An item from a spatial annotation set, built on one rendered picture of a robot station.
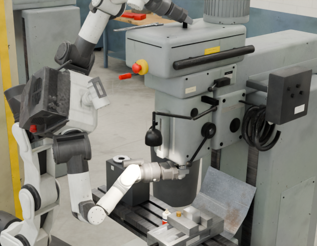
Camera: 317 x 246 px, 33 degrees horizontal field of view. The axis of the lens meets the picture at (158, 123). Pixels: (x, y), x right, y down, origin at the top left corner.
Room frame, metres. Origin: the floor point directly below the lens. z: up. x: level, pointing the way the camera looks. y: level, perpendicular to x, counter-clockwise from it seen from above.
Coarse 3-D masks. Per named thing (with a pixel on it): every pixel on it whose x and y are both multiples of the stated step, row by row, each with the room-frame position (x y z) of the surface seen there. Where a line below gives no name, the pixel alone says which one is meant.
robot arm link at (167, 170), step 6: (156, 162) 2.16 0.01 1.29; (168, 162) 2.19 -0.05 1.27; (150, 168) 2.11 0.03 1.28; (156, 168) 2.12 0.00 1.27; (162, 168) 2.13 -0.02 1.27; (168, 168) 2.13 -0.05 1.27; (174, 168) 2.13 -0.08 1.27; (156, 174) 2.10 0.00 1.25; (162, 174) 2.12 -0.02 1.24; (168, 174) 2.12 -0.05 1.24; (174, 174) 2.11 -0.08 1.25; (156, 180) 2.11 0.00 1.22
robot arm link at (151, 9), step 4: (128, 0) 2.06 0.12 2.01; (132, 0) 2.05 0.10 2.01; (136, 0) 2.05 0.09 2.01; (140, 0) 2.05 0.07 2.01; (144, 0) 2.06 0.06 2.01; (148, 0) 2.07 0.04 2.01; (152, 0) 2.08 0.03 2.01; (156, 0) 2.06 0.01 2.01; (160, 0) 2.06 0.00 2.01; (128, 4) 2.07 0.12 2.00; (132, 4) 2.05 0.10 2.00; (136, 4) 2.04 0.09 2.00; (140, 4) 2.05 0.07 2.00; (144, 4) 2.07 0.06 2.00; (148, 4) 2.09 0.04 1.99; (152, 4) 2.08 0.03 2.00; (156, 4) 2.08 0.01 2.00; (136, 8) 2.08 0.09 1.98; (140, 8) 2.06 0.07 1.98; (148, 8) 2.09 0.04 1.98; (152, 8) 2.09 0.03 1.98; (156, 8) 2.09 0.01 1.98
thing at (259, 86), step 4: (248, 80) 2.29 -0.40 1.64; (252, 80) 2.29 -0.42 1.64; (248, 84) 2.28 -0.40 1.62; (252, 84) 2.26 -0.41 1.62; (256, 84) 2.24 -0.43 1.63; (260, 84) 2.23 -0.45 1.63; (264, 84) 2.22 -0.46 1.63; (256, 88) 2.24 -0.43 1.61; (260, 88) 2.22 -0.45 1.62; (264, 88) 2.21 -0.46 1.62
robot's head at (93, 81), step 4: (92, 80) 2.08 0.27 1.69; (96, 80) 2.09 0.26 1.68; (100, 80) 2.10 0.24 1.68; (88, 84) 2.10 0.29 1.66; (100, 84) 2.09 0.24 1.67; (96, 88) 2.07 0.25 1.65; (96, 92) 2.07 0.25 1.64; (104, 92) 2.08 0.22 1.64; (100, 96) 2.06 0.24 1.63; (104, 96) 2.07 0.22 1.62
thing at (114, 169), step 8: (112, 160) 2.54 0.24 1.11; (120, 160) 2.51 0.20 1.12; (112, 168) 2.49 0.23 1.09; (120, 168) 2.45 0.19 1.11; (112, 176) 2.50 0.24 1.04; (112, 184) 2.50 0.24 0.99; (136, 184) 2.39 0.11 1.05; (144, 184) 2.43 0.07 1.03; (128, 192) 2.40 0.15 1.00; (136, 192) 2.40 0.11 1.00; (144, 192) 2.43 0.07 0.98; (128, 200) 2.40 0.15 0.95; (136, 200) 2.39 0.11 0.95; (144, 200) 2.43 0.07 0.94
